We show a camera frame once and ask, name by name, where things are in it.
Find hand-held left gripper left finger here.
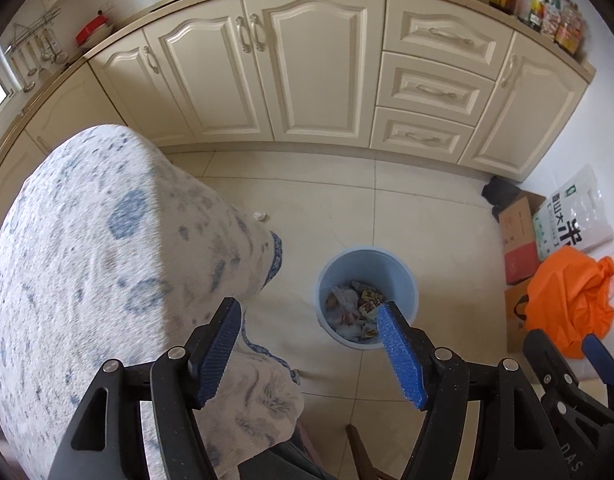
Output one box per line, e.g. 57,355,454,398
47,296,244,480

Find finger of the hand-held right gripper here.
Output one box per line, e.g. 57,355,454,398
523,328,614,429
582,332,614,411

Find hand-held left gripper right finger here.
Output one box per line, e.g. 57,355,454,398
376,301,550,480

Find clear plastic bag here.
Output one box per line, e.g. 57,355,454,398
329,287,363,336

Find blue trash bin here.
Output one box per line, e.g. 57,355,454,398
314,247,419,351

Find orange logo cardboard box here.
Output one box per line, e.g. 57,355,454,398
504,280,538,353

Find brown snack wrapper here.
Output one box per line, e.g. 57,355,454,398
357,287,385,318

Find orange plastic bag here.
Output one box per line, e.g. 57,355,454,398
524,250,614,360

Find brown wooden chair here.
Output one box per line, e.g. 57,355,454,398
346,424,388,480

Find brown cardboard box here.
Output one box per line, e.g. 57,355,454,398
497,192,546,286

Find white rice bag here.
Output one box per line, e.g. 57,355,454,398
532,165,614,261

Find blue patterned white tablecloth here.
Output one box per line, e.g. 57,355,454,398
0,124,305,480

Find black cloth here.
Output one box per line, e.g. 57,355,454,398
482,176,522,221

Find cream kitchen cabinets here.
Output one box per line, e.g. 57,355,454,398
0,0,598,183

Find row of condiment bottles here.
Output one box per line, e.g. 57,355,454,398
489,0,585,56

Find red white bowl stack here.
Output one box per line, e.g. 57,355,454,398
76,14,114,48

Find hanging kitchen utensil rack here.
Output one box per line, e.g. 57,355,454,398
4,7,70,93

